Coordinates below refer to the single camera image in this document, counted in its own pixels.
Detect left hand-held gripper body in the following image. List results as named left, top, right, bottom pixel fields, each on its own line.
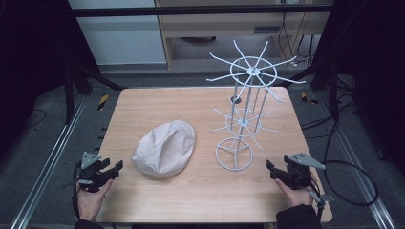
left=76, top=151, right=112, bottom=194

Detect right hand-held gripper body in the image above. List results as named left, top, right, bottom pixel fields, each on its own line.
left=284, top=152, right=327, bottom=191

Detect person's right hand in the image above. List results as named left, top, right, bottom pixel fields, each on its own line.
left=274, top=177, right=315, bottom=208

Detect person's left hand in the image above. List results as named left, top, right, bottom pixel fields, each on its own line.
left=75, top=177, right=115, bottom=222

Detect beige flat cap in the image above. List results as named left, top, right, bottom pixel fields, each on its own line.
left=132, top=119, right=197, bottom=177

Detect yellow black striped marker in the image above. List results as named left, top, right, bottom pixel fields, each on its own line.
left=300, top=91, right=320, bottom=106
left=96, top=94, right=110, bottom=112

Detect black metal stand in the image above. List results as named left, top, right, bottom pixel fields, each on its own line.
left=62, top=58, right=127, bottom=126
left=281, top=58, right=340, bottom=122

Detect black curtain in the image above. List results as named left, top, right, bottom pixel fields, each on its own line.
left=310, top=0, right=405, bottom=177
left=0, top=0, right=100, bottom=160

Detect white cabinet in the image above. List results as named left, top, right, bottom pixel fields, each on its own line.
left=67, top=0, right=167, bottom=67

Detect wooden desk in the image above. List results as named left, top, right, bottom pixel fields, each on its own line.
left=155, top=0, right=335, bottom=70

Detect black horizontal metal bar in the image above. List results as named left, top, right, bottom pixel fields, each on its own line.
left=70, top=4, right=335, bottom=18

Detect right gripper cable with plug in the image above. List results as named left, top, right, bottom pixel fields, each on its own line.
left=307, top=186, right=336, bottom=221

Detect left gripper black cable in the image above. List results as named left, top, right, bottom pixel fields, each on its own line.
left=72, top=160, right=82, bottom=221

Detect aluminium floor rail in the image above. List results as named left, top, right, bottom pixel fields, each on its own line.
left=9, top=94, right=88, bottom=229
left=316, top=90, right=397, bottom=229

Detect black looped floor cable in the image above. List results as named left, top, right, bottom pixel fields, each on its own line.
left=322, top=118, right=380, bottom=208

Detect thin black floor cable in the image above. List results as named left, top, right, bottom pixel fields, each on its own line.
left=22, top=108, right=48, bottom=129

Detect white wire hat rack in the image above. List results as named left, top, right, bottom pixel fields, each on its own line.
left=205, top=39, right=307, bottom=173

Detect hanging black cables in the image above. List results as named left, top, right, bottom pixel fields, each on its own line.
left=277, top=11, right=317, bottom=69

